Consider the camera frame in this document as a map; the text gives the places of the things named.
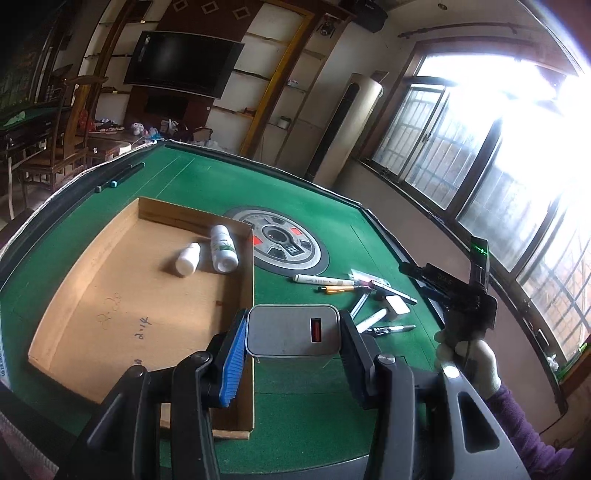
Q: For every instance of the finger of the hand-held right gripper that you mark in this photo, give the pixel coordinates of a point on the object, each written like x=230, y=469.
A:
x=413, y=272

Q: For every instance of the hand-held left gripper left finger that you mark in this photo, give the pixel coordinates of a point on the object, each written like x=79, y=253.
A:
x=233, y=360

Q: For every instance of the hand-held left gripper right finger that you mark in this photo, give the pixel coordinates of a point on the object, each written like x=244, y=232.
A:
x=352, y=364

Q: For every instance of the grey charger block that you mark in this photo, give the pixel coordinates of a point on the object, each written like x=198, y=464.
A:
x=286, y=334

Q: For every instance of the cardboard box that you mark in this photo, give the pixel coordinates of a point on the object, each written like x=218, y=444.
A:
x=129, y=295

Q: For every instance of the person's right forearm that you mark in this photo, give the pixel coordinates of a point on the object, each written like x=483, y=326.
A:
x=526, y=438

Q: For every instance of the person's right hand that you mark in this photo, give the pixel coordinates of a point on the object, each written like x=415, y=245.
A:
x=482, y=364

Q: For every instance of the dark pen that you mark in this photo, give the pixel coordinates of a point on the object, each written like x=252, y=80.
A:
x=397, y=294

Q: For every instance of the small white block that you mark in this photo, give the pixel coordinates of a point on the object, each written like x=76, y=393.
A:
x=397, y=308

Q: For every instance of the white marker pen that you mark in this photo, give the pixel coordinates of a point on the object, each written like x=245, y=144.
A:
x=318, y=279
x=371, y=320

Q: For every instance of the black pen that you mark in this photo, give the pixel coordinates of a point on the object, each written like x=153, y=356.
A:
x=392, y=329

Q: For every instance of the silver pen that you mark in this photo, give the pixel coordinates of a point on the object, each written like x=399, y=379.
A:
x=360, y=304

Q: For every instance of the yellow pen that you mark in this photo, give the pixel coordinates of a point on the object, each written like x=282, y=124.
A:
x=341, y=289

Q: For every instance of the small white bottle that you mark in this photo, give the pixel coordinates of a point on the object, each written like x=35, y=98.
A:
x=188, y=261

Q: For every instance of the white bottle green label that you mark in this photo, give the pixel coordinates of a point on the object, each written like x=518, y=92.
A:
x=223, y=249

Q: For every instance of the barred window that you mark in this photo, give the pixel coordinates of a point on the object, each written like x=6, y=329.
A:
x=461, y=152

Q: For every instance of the tower air conditioner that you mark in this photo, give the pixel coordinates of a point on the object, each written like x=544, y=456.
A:
x=346, y=129

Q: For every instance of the black pens at table edge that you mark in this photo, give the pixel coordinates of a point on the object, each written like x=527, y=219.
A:
x=117, y=176

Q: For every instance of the wooden coffee table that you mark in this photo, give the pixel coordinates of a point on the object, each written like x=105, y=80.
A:
x=111, y=147

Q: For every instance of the curtain rod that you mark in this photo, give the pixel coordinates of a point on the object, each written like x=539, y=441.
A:
x=461, y=28

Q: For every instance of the black speaker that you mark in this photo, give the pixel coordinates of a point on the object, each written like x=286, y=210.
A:
x=373, y=17

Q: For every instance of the wooden chair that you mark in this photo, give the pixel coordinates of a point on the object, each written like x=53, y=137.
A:
x=64, y=147

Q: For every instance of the black television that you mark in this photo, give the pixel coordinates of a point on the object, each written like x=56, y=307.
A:
x=182, y=64

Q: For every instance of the green topped side table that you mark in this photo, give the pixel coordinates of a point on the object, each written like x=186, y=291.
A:
x=23, y=121

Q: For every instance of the wooden wall shelf unit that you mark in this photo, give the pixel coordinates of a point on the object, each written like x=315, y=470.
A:
x=277, y=69

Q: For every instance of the dark wall painting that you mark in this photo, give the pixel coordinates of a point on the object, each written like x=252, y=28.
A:
x=27, y=60

